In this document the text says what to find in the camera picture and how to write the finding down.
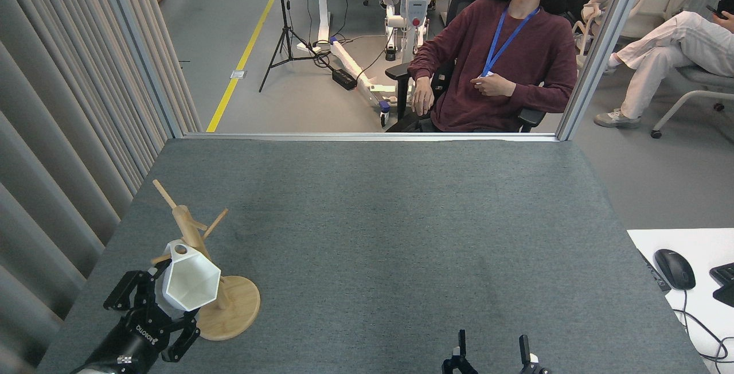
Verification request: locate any white side table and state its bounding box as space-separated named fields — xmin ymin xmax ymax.
xmin=627 ymin=228 xmax=734 ymax=374

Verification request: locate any white stand on wheels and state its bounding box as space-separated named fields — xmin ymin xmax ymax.
xmin=330 ymin=0 xmax=462 ymax=128

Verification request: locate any person's left hand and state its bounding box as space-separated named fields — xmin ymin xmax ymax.
xmin=471 ymin=73 xmax=517 ymax=98

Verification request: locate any black mouse cable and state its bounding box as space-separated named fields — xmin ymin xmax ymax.
xmin=671 ymin=289 xmax=734 ymax=363

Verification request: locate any person's right hand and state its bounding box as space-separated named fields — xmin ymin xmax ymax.
xmin=412 ymin=76 xmax=435 ymax=116

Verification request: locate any wooden cup rack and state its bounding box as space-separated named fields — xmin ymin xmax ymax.
xmin=151 ymin=180 xmax=261 ymax=341

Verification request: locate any white hexagonal cup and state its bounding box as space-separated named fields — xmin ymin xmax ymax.
xmin=161 ymin=239 xmax=222 ymax=312

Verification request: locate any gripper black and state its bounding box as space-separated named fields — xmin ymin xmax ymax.
xmin=86 ymin=270 xmax=201 ymax=374

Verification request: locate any beige chair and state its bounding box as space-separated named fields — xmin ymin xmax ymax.
xmin=571 ymin=0 xmax=705 ymax=91

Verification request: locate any black flat strip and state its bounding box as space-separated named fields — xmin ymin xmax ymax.
xmin=638 ymin=250 xmax=671 ymax=293

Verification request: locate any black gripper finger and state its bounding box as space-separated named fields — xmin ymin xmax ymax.
xmin=518 ymin=335 xmax=551 ymax=374
xmin=442 ymin=330 xmax=479 ymax=374

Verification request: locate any black computer mouse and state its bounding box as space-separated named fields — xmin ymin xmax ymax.
xmin=654 ymin=248 xmax=696 ymax=291

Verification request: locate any silver frame rail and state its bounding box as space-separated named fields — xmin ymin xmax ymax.
xmin=183 ymin=132 xmax=560 ymax=143

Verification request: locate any black office chair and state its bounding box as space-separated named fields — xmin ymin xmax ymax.
xmin=385 ymin=0 xmax=568 ymax=133

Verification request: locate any desk with white leg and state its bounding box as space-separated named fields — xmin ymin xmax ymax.
xmin=290 ymin=0 xmax=385 ymax=56

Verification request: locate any silver frame post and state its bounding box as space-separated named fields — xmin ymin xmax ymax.
xmin=555 ymin=0 xmax=654 ymax=141

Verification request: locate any person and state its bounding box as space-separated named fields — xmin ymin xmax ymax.
xmin=594 ymin=0 xmax=734 ymax=129
xmin=408 ymin=0 xmax=578 ymax=133

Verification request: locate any grey chair on castors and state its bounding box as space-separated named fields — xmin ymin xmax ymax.
xmin=651 ymin=64 xmax=734 ymax=139

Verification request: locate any blue lanyard with badge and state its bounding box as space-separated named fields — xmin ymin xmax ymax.
xmin=481 ymin=6 xmax=541 ymax=78

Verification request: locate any grey pleated curtain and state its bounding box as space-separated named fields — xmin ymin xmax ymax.
xmin=0 ymin=0 xmax=202 ymax=374

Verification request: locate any black keyboard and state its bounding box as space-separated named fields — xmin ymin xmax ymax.
xmin=709 ymin=262 xmax=734 ymax=307

